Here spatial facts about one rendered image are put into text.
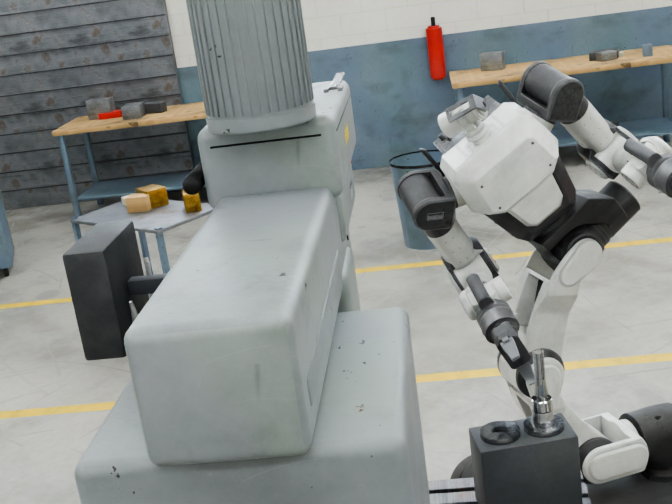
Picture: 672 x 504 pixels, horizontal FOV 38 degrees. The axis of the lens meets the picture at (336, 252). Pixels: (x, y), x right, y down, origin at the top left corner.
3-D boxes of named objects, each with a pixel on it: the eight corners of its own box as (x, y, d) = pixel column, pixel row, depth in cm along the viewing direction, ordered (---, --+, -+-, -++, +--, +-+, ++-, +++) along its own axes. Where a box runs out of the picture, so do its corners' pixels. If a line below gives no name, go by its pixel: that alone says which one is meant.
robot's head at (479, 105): (459, 111, 251) (443, 105, 246) (487, 95, 247) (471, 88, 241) (466, 133, 249) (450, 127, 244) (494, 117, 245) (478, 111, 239)
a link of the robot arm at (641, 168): (659, 203, 237) (629, 184, 246) (690, 170, 235) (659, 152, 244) (637, 178, 230) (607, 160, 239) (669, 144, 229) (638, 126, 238)
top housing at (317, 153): (247, 159, 231) (236, 89, 226) (358, 146, 228) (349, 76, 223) (207, 214, 186) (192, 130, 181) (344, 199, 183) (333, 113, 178)
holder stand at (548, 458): (475, 498, 232) (467, 422, 226) (566, 482, 233) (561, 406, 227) (487, 526, 220) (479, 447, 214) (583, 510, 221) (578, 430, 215)
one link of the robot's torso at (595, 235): (589, 238, 277) (565, 209, 273) (615, 250, 265) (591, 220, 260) (556, 270, 277) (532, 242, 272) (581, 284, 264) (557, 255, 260)
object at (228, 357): (244, 271, 205) (228, 178, 199) (351, 260, 203) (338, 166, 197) (144, 473, 129) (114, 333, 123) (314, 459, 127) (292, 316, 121)
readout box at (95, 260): (110, 321, 200) (89, 223, 194) (153, 317, 199) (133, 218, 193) (78, 363, 181) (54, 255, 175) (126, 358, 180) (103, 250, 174)
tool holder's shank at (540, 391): (551, 397, 218) (548, 351, 215) (541, 402, 217) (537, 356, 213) (541, 393, 221) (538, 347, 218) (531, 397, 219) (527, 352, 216)
